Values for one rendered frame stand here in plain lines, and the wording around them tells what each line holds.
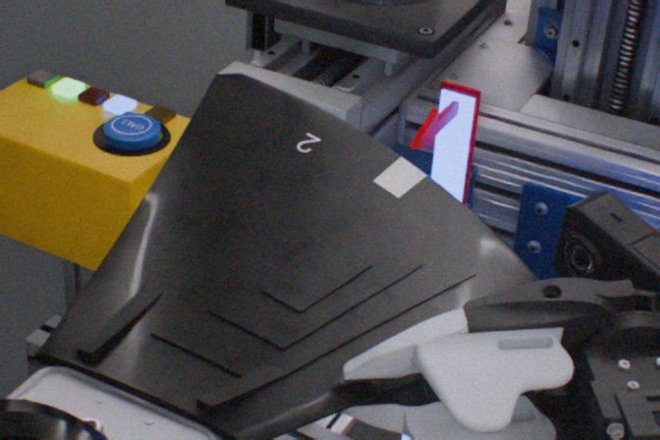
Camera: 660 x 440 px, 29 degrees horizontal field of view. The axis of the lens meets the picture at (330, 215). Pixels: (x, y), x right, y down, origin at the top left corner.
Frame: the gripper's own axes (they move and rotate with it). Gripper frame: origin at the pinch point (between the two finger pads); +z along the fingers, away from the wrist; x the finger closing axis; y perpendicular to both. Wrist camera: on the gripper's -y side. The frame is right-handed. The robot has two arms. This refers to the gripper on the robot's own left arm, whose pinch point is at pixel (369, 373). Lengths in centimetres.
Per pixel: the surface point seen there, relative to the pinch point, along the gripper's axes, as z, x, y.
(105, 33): 14, 47, -107
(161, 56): 7, 56, -115
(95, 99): 12.7, 14.7, -43.2
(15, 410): 13.4, -9.3, 9.6
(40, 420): 12.7, -8.6, 9.5
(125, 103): 10.6, 14.6, -42.5
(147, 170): 9.1, 14.6, -34.2
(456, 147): -9.2, 4.9, -22.9
